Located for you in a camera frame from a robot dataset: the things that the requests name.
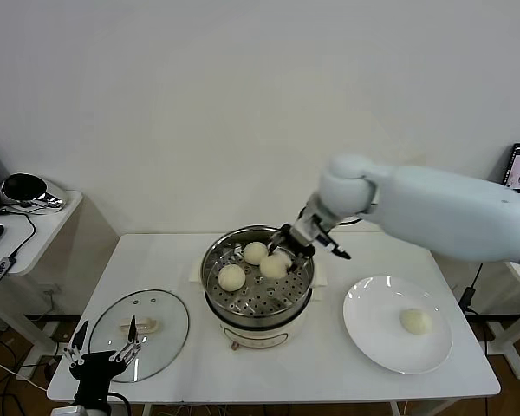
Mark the stainless steel steamer basket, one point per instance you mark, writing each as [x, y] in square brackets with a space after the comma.
[264, 299]

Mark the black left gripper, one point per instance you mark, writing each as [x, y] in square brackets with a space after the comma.
[97, 366]

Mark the white wall outlet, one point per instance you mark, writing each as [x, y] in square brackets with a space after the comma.
[48, 287]

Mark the chrome and black headset device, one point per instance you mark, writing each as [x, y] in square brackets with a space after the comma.
[47, 193]

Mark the white side table with mouse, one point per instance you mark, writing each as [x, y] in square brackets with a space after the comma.
[47, 229]

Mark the white steamed baozi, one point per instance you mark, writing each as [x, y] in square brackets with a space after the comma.
[255, 253]
[415, 321]
[231, 278]
[274, 266]

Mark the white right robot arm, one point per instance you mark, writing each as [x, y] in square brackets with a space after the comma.
[437, 208]

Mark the white round plate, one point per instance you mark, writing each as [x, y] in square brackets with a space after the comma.
[435, 351]

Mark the white work table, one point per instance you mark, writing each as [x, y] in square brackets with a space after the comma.
[156, 260]

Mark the white electric cooking pot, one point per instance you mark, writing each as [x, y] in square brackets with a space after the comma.
[260, 336]

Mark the grey usb hub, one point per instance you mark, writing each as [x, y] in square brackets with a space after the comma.
[0, 269]

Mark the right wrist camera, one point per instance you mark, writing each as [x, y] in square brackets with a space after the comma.
[336, 249]

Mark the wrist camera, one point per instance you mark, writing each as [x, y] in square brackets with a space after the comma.
[69, 411]
[336, 249]

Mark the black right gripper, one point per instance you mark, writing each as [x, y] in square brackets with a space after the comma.
[310, 225]

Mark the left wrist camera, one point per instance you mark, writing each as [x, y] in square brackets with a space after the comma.
[69, 411]

